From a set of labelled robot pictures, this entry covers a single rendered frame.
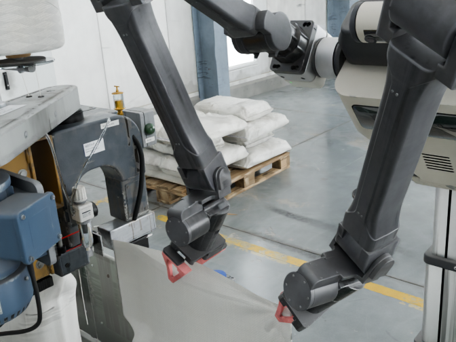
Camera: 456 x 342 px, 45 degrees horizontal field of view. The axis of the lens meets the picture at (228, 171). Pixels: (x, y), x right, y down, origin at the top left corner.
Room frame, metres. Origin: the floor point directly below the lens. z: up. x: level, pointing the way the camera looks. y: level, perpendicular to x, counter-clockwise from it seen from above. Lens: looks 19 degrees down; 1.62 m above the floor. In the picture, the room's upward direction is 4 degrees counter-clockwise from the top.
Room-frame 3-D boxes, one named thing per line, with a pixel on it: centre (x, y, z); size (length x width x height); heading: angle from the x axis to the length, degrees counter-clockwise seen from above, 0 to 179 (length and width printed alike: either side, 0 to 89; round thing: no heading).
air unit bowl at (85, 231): (1.13, 0.33, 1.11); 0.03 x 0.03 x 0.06
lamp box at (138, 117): (1.36, 0.22, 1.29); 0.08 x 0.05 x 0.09; 48
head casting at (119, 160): (1.33, 0.40, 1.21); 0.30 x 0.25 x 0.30; 48
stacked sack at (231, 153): (4.12, 0.18, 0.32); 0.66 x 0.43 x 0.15; 140
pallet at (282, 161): (4.48, 0.14, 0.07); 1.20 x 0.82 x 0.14; 140
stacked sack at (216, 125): (4.12, 0.17, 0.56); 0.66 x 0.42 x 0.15; 138
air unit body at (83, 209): (1.13, 0.33, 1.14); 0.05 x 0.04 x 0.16; 138
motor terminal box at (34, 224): (0.84, 0.35, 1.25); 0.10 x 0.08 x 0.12; 163
